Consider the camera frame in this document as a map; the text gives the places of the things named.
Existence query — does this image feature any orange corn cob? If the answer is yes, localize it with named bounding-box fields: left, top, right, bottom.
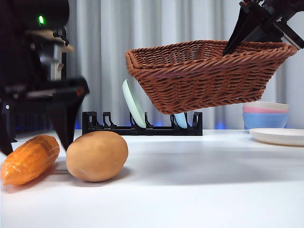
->
left=0, top=134, right=60, bottom=186

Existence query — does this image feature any tan potato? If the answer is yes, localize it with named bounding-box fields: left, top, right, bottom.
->
left=66, top=131, right=129, bottom=183

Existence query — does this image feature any brown wicker basket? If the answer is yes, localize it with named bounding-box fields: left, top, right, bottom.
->
left=124, top=39, right=298, bottom=115

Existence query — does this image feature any wooden cutting board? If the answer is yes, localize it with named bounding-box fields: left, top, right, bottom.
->
left=25, top=29, right=75, bottom=52

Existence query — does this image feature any black dish rack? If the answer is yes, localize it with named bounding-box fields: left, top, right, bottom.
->
left=81, top=111, right=203, bottom=136

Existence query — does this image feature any pale green plate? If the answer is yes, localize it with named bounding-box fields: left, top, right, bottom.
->
left=122, top=79, right=146, bottom=129

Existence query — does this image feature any beige bowl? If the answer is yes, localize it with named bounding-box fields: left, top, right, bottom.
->
left=242, top=101, right=290, bottom=114

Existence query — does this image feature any pink bowl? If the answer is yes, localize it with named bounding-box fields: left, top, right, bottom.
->
left=242, top=105, right=289, bottom=115

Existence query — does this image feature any blue bowl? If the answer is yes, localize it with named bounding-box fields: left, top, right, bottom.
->
left=242, top=112, right=289, bottom=130

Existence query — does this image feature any grey pleated curtain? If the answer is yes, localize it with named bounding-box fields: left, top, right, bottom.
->
left=66, top=0, right=304, bottom=131

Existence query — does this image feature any white plate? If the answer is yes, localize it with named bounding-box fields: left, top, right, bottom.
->
left=248, top=128, right=304, bottom=146

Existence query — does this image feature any light blue plate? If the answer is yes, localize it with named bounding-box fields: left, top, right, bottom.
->
left=173, top=112, right=187, bottom=130

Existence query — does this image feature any black metal shelf frame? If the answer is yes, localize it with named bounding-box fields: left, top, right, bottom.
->
left=0, top=26, right=70, bottom=143

